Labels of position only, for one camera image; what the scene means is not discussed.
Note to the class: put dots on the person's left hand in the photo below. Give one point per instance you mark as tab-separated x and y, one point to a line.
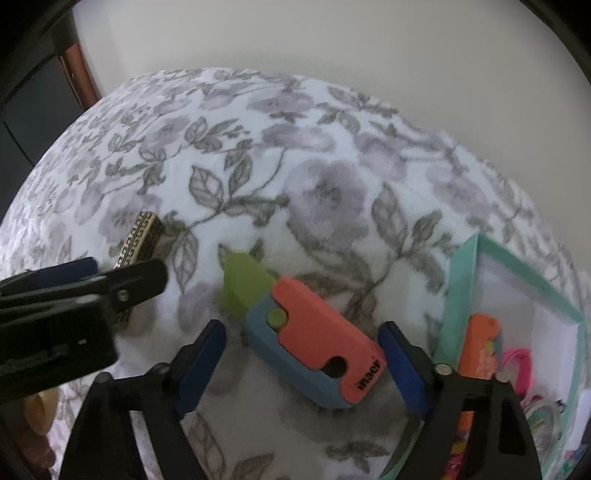
39	429

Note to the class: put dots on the round metal tin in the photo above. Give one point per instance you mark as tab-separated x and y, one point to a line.
545	415

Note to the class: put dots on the gold patterned metal case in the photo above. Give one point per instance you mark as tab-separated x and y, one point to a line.
138	240

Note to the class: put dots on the brown wooden trim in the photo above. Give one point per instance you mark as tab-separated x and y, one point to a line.
83	76

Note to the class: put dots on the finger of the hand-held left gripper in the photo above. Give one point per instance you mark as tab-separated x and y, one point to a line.
134	279
55	274

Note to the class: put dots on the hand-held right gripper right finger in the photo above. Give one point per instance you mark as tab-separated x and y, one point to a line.
402	369

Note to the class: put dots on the dark cabinet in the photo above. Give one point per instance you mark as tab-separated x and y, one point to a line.
27	115

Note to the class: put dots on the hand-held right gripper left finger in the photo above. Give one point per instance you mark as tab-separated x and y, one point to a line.
198	369

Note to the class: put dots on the pink toy watch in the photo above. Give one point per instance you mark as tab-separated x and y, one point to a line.
519	369

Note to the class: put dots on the teal cardboard box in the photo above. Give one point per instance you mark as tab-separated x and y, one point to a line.
466	277

